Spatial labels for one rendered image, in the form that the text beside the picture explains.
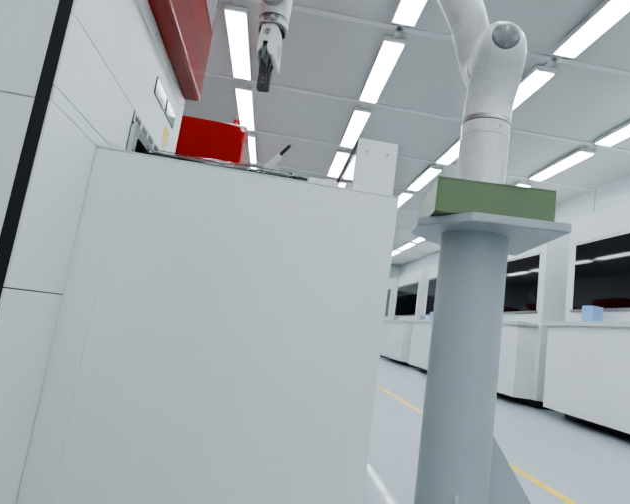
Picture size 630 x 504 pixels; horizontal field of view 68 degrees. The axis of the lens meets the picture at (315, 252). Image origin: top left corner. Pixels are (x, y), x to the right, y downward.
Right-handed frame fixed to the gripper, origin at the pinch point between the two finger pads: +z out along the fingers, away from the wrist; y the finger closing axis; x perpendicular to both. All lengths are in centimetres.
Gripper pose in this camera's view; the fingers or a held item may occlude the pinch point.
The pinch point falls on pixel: (263, 83)
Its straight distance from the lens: 137.7
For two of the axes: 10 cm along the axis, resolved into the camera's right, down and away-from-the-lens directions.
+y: 1.0, 1.4, 9.8
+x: -9.8, -1.3, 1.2
